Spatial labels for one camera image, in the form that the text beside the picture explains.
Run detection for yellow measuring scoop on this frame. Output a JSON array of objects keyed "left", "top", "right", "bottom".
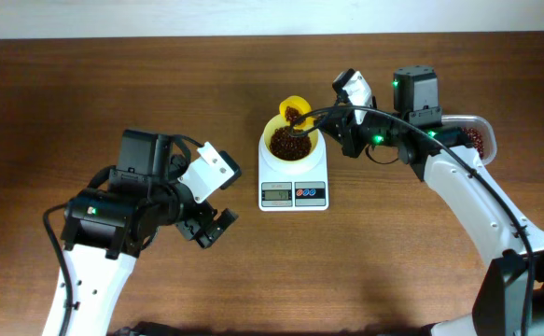
[{"left": 279, "top": 95, "right": 314, "bottom": 130}]

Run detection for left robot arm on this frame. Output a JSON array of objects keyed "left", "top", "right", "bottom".
[{"left": 43, "top": 130, "right": 242, "bottom": 335}]

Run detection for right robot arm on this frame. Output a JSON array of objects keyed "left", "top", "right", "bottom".
[{"left": 310, "top": 65, "right": 544, "bottom": 335}]

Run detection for red beans in scoop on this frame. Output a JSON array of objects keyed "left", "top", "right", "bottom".
[{"left": 284, "top": 106, "right": 301, "bottom": 124}]

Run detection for pale yellow bowl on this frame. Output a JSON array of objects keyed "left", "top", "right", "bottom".
[{"left": 263, "top": 115, "right": 318, "bottom": 161}]

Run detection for white digital kitchen scale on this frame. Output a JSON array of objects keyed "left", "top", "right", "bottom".
[{"left": 258, "top": 131, "right": 329, "bottom": 212}]

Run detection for clear plastic container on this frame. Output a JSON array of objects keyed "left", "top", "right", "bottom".
[{"left": 441, "top": 115, "right": 497, "bottom": 165}]

